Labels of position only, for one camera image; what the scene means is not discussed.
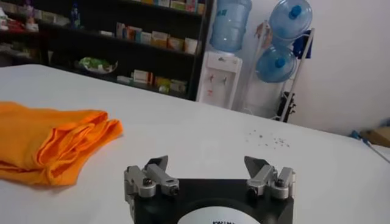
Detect green white box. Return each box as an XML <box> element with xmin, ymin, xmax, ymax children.
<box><xmin>169</xmin><ymin>0</ymin><xmax>187</xmax><ymax>11</ymax></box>

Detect yellow green medicine box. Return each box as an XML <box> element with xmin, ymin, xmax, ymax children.
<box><xmin>155</xmin><ymin>76</ymin><xmax>171</xmax><ymax>89</ymax></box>

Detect dark blue hanging cloth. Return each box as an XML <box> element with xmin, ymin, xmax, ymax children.
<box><xmin>292</xmin><ymin>29</ymin><xmax>314</xmax><ymax>60</ymax></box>

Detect flat white box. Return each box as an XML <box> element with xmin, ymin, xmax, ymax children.
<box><xmin>116</xmin><ymin>75</ymin><xmax>134</xmax><ymax>85</ymax></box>

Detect orange t-shirt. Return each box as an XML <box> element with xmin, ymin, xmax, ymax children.
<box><xmin>0</xmin><ymin>101</ymin><xmax>124</xmax><ymax>187</ymax></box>

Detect blue white box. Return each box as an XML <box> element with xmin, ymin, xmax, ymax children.
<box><xmin>140</xmin><ymin>31</ymin><xmax>152</xmax><ymax>46</ymax></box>

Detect white metal jug rack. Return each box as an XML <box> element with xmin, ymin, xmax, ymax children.
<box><xmin>240</xmin><ymin>19</ymin><xmax>316</xmax><ymax>122</ymax></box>

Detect tall white pink box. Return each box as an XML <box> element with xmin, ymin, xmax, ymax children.
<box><xmin>115</xmin><ymin>22</ymin><xmax>126</xmax><ymax>40</ymax></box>

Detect bowl of green snack bags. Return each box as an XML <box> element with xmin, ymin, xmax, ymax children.
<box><xmin>74</xmin><ymin>57</ymin><xmax>119</xmax><ymax>75</ymax></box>

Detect blue water jug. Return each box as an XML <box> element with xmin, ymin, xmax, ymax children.
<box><xmin>209</xmin><ymin>0</ymin><xmax>253</xmax><ymax>54</ymax></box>
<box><xmin>255</xmin><ymin>45</ymin><xmax>298</xmax><ymax>84</ymax></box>
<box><xmin>268</xmin><ymin>0</ymin><xmax>314</xmax><ymax>46</ymax></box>

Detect black shelf unit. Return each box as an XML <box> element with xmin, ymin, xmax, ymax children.
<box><xmin>0</xmin><ymin>0</ymin><xmax>216</xmax><ymax>101</ymax></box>

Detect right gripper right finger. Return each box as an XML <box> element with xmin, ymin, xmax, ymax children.
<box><xmin>243</xmin><ymin>155</ymin><xmax>296</xmax><ymax>200</ymax></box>

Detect orange white box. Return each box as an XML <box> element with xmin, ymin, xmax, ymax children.
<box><xmin>125</xmin><ymin>26</ymin><xmax>143</xmax><ymax>42</ymax></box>

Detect black tripod stand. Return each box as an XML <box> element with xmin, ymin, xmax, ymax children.
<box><xmin>276</xmin><ymin>91</ymin><xmax>297</xmax><ymax>122</ymax></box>

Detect white water dispenser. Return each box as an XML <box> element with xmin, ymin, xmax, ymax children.
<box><xmin>196</xmin><ymin>50</ymin><xmax>244</xmax><ymax>110</ymax></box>

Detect large white table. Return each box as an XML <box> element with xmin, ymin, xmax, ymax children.
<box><xmin>0</xmin><ymin>63</ymin><xmax>390</xmax><ymax>224</ymax></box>

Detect open brown cardboard box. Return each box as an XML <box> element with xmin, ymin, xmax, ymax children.
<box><xmin>359</xmin><ymin>126</ymin><xmax>390</xmax><ymax>149</ymax></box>

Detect stacked pale medicine boxes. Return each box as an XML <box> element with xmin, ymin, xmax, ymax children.
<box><xmin>169</xmin><ymin>79</ymin><xmax>188</xmax><ymax>93</ymax></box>

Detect blue plastic bottle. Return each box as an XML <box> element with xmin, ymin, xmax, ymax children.
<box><xmin>69</xmin><ymin>2</ymin><xmax>82</xmax><ymax>30</ymax></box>

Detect orange medicine box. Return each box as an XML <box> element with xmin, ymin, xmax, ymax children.
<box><xmin>167</xmin><ymin>37</ymin><xmax>185</xmax><ymax>52</ymax></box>

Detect white red medicine box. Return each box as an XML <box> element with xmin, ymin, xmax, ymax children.
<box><xmin>133</xmin><ymin>69</ymin><xmax>154</xmax><ymax>85</ymax></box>

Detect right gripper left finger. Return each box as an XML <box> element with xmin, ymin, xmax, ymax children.
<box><xmin>124</xmin><ymin>155</ymin><xmax>180</xmax><ymax>198</ymax></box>

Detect beige hanging cloth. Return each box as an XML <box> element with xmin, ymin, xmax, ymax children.
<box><xmin>255</xmin><ymin>21</ymin><xmax>274</xmax><ymax>49</ymax></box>

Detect yellow white medicine box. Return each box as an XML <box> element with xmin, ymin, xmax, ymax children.
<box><xmin>151</xmin><ymin>30</ymin><xmax>169</xmax><ymax>49</ymax></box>

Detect pink plastic bottle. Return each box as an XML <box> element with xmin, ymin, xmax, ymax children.
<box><xmin>25</xmin><ymin>0</ymin><xmax>40</xmax><ymax>32</ymax></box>

